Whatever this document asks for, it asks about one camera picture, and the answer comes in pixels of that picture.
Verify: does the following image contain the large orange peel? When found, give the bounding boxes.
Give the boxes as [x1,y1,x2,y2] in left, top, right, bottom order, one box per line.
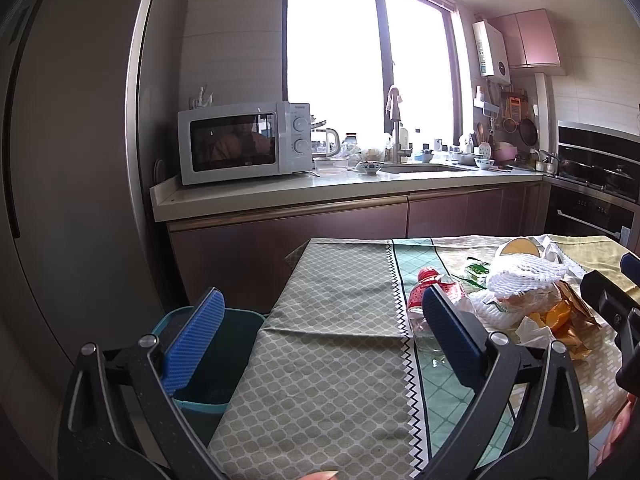
[527,301,572,334]

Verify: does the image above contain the green snack wrapper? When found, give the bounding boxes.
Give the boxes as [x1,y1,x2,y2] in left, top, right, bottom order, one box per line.
[465,257,490,289]

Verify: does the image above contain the clear plastic bottle red label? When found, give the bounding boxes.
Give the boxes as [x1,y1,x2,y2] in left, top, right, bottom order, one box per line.
[407,266,476,360]

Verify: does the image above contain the white foam fruit net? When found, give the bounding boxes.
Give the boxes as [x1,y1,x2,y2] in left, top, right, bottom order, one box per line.
[485,254,568,297]

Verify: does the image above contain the maroon kitchen counter cabinets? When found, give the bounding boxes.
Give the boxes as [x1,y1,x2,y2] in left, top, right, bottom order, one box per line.
[151,169,550,313]

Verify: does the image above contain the teal plastic trash bin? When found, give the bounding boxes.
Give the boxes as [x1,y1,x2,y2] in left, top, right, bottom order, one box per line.
[174,308,266,448]

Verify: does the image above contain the chrome kitchen faucet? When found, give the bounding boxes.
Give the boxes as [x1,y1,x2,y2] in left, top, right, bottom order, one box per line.
[385,84,410,164]

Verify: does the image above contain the person right hand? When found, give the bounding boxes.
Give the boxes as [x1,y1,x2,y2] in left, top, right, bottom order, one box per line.
[596,394,637,467]

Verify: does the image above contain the person left hand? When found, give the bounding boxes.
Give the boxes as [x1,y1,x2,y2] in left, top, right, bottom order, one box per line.
[298,470,337,480]

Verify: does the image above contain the round wooden lid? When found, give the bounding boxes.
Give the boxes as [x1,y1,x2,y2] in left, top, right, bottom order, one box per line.
[496,236,540,257]

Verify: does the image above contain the black built-in oven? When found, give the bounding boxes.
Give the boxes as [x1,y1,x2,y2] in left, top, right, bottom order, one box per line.
[544,120,640,252]

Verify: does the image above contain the stainless steel refrigerator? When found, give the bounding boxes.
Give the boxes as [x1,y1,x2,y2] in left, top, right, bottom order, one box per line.
[0,0,189,411]

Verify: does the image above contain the patchwork patterned tablecloth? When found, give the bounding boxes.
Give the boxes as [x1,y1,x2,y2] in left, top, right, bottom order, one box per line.
[208,235,639,479]

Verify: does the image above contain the white microwave oven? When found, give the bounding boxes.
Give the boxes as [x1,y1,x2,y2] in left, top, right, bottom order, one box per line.
[178,101,314,185]

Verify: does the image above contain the pink pot on counter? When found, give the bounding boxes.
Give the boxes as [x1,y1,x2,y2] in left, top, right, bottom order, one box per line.
[492,142,518,164]

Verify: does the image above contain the blue white ceramic bowl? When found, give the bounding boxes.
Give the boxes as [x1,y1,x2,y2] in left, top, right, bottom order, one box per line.
[356,162,384,176]

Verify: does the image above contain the glass electric kettle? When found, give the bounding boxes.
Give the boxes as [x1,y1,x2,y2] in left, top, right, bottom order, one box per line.
[311,120,341,158]

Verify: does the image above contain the pink upper wall cabinet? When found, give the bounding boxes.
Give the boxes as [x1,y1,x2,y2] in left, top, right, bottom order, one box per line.
[489,9,561,70]

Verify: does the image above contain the white wall water heater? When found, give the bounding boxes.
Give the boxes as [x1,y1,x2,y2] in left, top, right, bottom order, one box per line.
[473,21,511,86]

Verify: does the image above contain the black window frame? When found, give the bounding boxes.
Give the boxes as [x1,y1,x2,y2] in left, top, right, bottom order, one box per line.
[282,0,462,148]

